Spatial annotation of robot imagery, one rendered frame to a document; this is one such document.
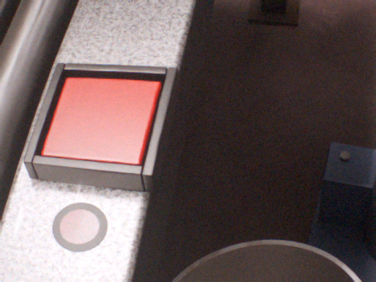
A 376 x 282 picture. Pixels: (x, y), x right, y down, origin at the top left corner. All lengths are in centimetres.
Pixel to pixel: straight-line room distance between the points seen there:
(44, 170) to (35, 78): 9
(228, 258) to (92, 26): 58
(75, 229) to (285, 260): 67
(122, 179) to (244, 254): 64
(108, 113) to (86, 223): 7
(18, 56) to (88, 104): 8
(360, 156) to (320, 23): 40
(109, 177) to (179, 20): 13
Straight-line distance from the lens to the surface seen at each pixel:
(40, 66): 52
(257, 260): 107
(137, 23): 52
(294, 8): 186
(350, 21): 185
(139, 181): 42
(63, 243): 42
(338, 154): 157
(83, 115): 45
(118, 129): 44
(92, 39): 51
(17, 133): 48
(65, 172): 43
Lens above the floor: 127
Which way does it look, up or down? 52 degrees down
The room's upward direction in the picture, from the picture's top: 8 degrees counter-clockwise
